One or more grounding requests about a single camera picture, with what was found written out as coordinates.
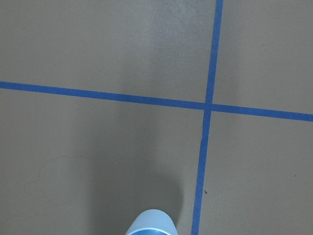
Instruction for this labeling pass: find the light blue cup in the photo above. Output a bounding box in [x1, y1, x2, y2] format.
[125, 209, 178, 235]

